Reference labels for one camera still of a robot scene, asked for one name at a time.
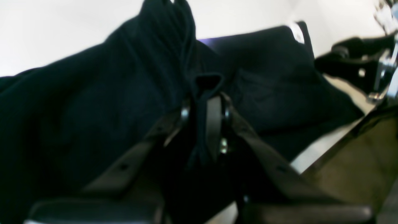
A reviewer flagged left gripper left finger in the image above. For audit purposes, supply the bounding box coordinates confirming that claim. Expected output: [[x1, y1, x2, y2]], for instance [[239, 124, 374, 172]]
[[25, 100, 191, 224]]

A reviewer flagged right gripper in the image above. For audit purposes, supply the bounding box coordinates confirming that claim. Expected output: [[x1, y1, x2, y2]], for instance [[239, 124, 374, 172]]
[[315, 32, 398, 103]]

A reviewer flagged black T-shirt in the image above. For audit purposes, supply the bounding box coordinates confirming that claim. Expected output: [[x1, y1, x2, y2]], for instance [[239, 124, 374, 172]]
[[1, 0, 364, 224]]

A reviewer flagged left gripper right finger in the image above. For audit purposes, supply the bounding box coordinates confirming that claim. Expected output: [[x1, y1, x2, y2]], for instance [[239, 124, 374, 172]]
[[206, 94, 373, 224]]

